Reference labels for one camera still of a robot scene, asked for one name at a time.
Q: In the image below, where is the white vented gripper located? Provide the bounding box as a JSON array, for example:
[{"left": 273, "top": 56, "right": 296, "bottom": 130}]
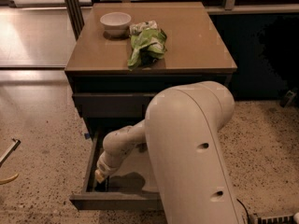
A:
[{"left": 94, "top": 152, "right": 121, "bottom": 183}]

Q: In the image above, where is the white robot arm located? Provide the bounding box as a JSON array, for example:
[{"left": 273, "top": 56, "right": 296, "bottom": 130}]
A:
[{"left": 95, "top": 81, "right": 245, "bottom": 224}]

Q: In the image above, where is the open grey bottom drawer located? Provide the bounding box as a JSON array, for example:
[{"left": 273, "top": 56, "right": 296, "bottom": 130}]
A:
[{"left": 69, "top": 132, "right": 163, "bottom": 211}]

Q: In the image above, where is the grey middle drawer front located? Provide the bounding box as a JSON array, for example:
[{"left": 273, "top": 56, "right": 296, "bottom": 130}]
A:
[{"left": 73, "top": 92, "right": 155, "bottom": 118}]

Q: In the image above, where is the brown drawer cabinet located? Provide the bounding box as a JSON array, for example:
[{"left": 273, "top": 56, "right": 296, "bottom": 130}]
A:
[{"left": 65, "top": 6, "right": 237, "bottom": 137}]

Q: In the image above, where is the blue tape piece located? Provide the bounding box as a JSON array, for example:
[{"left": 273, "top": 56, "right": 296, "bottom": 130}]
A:
[{"left": 84, "top": 133, "right": 90, "bottom": 139}]

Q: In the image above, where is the metal chair leg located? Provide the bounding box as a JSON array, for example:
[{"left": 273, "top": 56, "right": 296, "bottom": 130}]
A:
[{"left": 0, "top": 138, "right": 21, "bottom": 186}]

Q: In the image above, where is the green crumpled chip bag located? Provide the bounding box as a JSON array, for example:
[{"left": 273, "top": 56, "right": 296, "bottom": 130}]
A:
[{"left": 127, "top": 21, "right": 167, "bottom": 70}]

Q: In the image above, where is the white ceramic bowl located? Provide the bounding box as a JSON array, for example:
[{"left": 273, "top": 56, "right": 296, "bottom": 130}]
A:
[{"left": 100, "top": 12, "right": 132, "bottom": 37}]

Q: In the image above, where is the black floor cable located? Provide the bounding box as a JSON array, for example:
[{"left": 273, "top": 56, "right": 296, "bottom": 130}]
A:
[{"left": 236, "top": 198, "right": 250, "bottom": 224}]

